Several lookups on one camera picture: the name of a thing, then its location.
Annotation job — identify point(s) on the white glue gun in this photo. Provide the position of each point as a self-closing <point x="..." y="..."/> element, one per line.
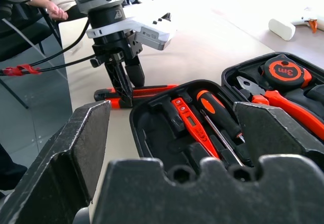
<point x="281" y="29"/>

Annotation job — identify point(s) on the orange black tape measure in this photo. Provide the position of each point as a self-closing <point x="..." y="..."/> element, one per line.
<point x="283" y="70"/>

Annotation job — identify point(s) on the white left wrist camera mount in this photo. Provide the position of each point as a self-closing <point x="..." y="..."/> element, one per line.
<point x="149" y="25"/>

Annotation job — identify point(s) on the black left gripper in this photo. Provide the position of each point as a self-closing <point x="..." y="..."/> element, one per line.
<point x="114" y="47"/>

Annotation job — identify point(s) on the orange voltage tester pen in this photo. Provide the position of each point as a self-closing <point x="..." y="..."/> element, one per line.
<point x="192" y="125"/>

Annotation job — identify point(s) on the black orange utility knife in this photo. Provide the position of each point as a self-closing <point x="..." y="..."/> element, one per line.
<point x="152" y="89"/>

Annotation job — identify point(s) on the black tool case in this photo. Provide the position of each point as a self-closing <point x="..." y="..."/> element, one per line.
<point x="157" y="132"/>

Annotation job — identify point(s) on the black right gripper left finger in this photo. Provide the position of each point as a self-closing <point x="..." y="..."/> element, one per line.
<point x="63" y="163"/>

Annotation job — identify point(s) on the person's right hand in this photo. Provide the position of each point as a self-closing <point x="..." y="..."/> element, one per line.
<point x="58" y="11"/>

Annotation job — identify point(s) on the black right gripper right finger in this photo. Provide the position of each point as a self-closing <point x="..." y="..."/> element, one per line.
<point x="273" y="132"/>

